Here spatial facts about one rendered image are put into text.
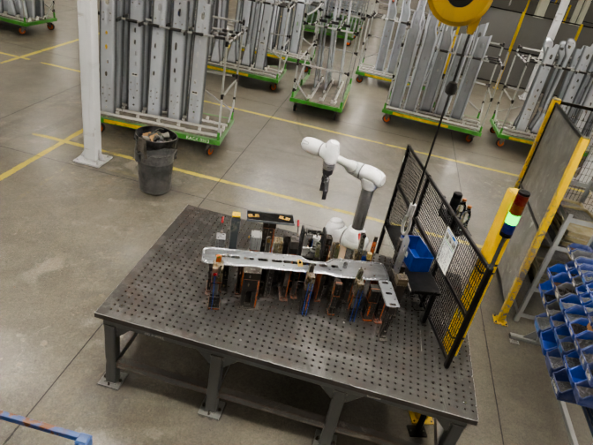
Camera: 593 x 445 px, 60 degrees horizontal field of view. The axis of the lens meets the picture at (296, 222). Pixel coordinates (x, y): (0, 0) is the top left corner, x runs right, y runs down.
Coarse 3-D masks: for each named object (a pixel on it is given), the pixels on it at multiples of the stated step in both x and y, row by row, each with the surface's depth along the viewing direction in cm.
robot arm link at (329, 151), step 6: (324, 144) 358; (330, 144) 352; (336, 144) 352; (324, 150) 356; (330, 150) 353; (336, 150) 353; (324, 156) 357; (330, 156) 355; (336, 156) 356; (330, 162) 358
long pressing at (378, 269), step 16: (208, 256) 364; (240, 256) 371; (256, 256) 374; (272, 256) 377; (288, 256) 381; (304, 272) 369; (320, 272) 371; (336, 272) 374; (352, 272) 377; (368, 272) 381; (384, 272) 384
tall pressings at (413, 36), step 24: (432, 24) 964; (408, 48) 948; (432, 48) 934; (456, 48) 944; (480, 48) 961; (408, 72) 962; (432, 72) 977; (408, 96) 980; (432, 96) 995; (456, 96) 980
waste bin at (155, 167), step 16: (144, 128) 610; (160, 128) 619; (144, 144) 579; (160, 144) 580; (176, 144) 606; (144, 160) 595; (160, 160) 594; (144, 176) 606; (160, 176) 606; (160, 192) 620
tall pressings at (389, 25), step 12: (396, 0) 1155; (408, 0) 1157; (420, 0) 1127; (396, 12) 1166; (408, 12) 1168; (384, 36) 1200; (396, 36) 1192; (384, 48) 1211; (396, 48) 1206; (384, 60) 1220; (396, 60) 1216; (432, 60) 1169
